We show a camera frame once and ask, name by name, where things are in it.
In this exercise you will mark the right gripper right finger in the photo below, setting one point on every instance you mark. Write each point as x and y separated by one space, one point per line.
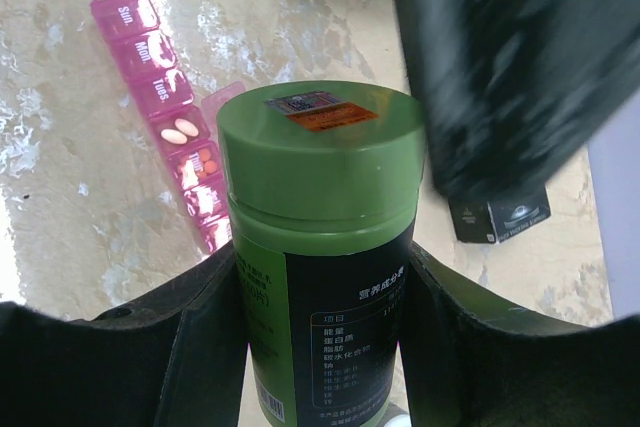
473 358

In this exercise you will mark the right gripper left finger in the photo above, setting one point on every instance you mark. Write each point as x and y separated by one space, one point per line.
173 357

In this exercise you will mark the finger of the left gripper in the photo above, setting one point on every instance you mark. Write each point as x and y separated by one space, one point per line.
511 89

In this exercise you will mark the green lidded pill bottle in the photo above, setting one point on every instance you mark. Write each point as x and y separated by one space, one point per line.
323 301

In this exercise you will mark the pink weekly pill organizer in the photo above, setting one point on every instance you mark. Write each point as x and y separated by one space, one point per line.
183 131

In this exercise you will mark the green bottle screw cap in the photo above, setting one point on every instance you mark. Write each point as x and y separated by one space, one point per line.
323 150

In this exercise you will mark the black and green box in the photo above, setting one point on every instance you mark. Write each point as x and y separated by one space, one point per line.
496 222

